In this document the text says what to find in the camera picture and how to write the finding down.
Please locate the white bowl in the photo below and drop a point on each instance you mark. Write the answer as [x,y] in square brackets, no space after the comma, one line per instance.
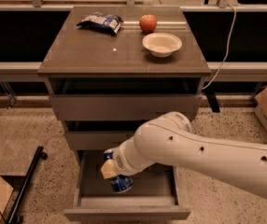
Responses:
[161,45]

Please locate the blue pepsi can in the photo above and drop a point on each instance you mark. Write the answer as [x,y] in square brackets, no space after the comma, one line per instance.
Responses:
[119,183]

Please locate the blue white chip bag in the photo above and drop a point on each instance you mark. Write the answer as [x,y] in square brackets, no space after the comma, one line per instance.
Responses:
[102,21]

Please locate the middle grey drawer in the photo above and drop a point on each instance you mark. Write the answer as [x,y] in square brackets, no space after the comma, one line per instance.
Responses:
[99,135]

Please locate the bottom grey drawer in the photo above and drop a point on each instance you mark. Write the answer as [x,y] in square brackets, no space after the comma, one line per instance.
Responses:
[153,197]

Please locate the grey drawer cabinet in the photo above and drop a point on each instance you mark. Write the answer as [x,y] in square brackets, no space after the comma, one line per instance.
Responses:
[85,53]

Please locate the grey drawer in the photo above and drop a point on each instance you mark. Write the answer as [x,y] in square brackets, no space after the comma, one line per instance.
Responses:
[99,135]
[153,197]
[130,98]

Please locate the top grey drawer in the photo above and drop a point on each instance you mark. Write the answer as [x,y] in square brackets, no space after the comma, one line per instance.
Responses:
[130,98]

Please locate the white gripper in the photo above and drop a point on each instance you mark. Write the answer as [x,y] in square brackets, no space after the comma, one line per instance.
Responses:
[117,159]

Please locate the black metal stand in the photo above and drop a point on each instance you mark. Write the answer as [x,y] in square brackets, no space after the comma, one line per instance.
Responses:
[13,217]

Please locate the red apple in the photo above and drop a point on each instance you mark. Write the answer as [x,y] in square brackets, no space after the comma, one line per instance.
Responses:
[148,23]

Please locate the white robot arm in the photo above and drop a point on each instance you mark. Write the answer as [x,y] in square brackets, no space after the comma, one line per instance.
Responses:
[168,140]

